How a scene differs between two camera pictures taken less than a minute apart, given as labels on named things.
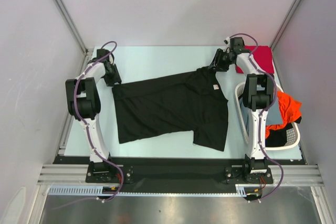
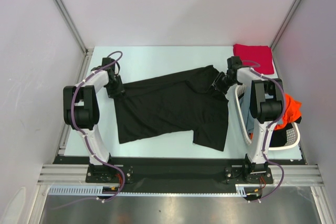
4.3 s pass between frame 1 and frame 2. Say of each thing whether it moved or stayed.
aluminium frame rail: stayed
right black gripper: moved
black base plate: stayed
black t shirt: stayed
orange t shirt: stayed
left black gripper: moved
